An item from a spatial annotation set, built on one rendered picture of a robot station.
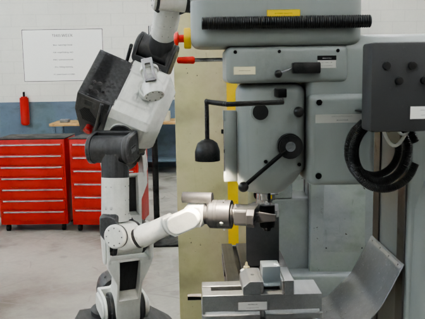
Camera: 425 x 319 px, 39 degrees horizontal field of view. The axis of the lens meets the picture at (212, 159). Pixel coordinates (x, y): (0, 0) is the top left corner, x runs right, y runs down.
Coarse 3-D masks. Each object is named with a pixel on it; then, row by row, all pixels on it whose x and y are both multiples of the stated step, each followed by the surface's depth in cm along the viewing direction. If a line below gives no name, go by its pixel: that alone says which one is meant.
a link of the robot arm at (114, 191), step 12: (108, 180) 194; (120, 180) 194; (108, 192) 194; (120, 192) 194; (108, 204) 194; (120, 204) 194; (108, 216) 193; (120, 216) 194; (108, 228) 192; (120, 228) 191; (108, 240) 192; (120, 240) 191
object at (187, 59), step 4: (188, 56) 186; (192, 56) 185; (180, 60) 185; (184, 60) 185; (188, 60) 185; (192, 60) 185; (196, 60) 186; (200, 60) 186; (204, 60) 186; (208, 60) 186; (212, 60) 186; (216, 60) 186; (220, 60) 186
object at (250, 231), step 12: (276, 204) 237; (252, 228) 219; (276, 228) 218; (252, 240) 220; (264, 240) 219; (276, 240) 219; (252, 252) 220; (264, 252) 220; (276, 252) 220; (252, 264) 221
